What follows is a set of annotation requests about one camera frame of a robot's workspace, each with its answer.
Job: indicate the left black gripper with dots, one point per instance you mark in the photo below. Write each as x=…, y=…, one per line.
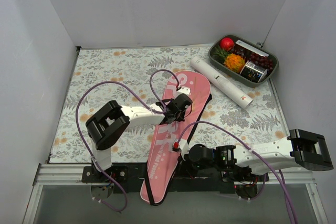
x=173, y=114

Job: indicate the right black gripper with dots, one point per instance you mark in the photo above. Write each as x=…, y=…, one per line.
x=185, y=159

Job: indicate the pink racket cover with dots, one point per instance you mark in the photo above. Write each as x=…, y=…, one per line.
x=163, y=161

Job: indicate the white shuttlecock tube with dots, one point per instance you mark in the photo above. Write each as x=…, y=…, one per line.
x=221, y=82

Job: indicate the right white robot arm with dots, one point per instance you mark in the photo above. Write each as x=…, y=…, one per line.
x=299, y=149

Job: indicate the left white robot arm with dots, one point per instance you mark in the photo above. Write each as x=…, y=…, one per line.
x=107, y=125

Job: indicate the floral table cloth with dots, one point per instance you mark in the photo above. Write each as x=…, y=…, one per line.
x=136, y=76

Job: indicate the green leafy sprig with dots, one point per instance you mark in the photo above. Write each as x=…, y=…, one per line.
x=220, y=54

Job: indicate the grey plastic tray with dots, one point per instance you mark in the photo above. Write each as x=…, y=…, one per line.
x=236, y=76

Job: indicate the red apple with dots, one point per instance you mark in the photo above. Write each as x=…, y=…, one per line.
x=226, y=44

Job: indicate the white box in tray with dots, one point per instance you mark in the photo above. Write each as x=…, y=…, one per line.
x=251, y=48

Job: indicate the dark red grapes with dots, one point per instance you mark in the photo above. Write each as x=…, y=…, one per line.
x=255, y=58

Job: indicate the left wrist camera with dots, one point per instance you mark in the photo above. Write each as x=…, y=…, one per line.
x=183, y=90

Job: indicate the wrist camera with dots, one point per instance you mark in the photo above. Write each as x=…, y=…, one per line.
x=181, y=146
x=183, y=90

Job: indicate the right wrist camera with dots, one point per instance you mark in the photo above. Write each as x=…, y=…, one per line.
x=181, y=146

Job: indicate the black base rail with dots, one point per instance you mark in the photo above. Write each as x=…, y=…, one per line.
x=134, y=177

